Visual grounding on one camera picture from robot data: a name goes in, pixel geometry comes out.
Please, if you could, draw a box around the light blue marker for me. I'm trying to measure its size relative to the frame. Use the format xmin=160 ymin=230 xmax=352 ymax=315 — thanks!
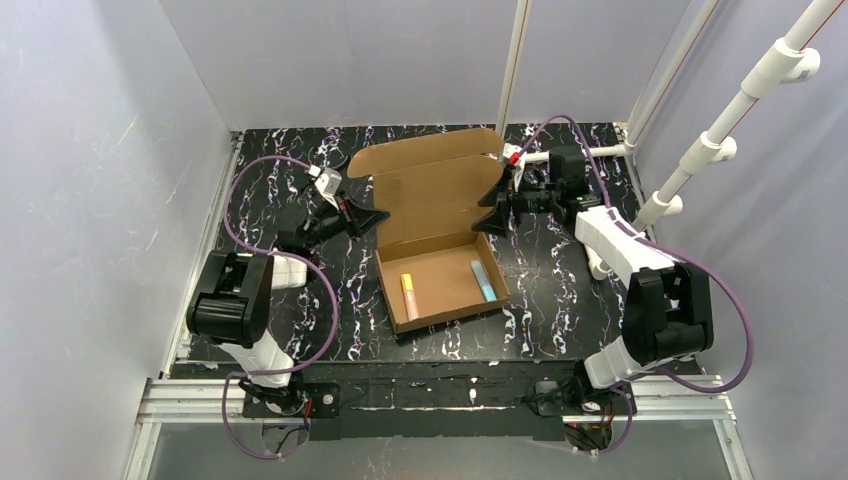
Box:
xmin=470 ymin=260 xmax=497 ymax=302

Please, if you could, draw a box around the brown cardboard box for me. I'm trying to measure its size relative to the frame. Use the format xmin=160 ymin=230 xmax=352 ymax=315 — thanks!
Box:
xmin=347 ymin=128 xmax=510 ymax=334

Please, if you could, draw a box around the orange pink marker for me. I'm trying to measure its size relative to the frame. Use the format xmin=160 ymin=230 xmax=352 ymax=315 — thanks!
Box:
xmin=400 ymin=273 xmax=420 ymax=321

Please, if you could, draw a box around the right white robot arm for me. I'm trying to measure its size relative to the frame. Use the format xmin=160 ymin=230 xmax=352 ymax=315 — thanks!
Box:
xmin=473 ymin=144 xmax=714 ymax=394

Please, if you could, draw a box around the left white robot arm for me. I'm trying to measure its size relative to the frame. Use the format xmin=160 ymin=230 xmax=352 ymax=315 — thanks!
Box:
xmin=186 ymin=193 xmax=390 ymax=373

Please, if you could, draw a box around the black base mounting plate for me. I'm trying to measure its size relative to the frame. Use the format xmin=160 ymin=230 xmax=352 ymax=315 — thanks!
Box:
xmin=238 ymin=360 xmax=636 ymax=441

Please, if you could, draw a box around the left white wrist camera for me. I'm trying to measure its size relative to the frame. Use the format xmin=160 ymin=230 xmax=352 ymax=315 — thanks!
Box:
xmin=307 ymin=165 xmax=342 ymax=207

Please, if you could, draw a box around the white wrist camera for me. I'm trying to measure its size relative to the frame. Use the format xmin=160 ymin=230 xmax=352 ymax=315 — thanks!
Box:
xmin=307 ymin=165 xmax=342 ymax=207
xmin=499 ymin=143 xmax=526 ymax=190

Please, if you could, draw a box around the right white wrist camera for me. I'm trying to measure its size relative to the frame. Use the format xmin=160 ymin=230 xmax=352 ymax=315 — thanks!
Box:
xmin=499 ymin=143 xmax=526 ymax=190

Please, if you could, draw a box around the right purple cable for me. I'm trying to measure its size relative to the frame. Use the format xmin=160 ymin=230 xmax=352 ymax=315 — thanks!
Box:
xmin=513 ymin=115 xmax=757 ymax=454

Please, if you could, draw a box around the purple cable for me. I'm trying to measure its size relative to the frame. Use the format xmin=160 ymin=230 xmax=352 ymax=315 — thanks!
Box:
xmin=513 ymin=115 xmax=757 ymax=454
xmin=221 ymin=154 xmax=342 ymax=461

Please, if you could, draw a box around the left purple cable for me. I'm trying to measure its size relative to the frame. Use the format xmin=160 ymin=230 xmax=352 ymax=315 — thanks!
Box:
xmin=221 ymin=154 xmax=342 ymax=461

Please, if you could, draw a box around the aluminium rail frame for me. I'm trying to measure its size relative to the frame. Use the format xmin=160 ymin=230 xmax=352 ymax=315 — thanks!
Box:
xmin=123 ymin=132 xmax=754 ymax=480

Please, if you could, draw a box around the white PVC pipe frame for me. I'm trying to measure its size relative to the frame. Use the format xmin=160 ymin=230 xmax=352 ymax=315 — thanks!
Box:
xmin=492 ymin=0 xmax=845 ymax=282

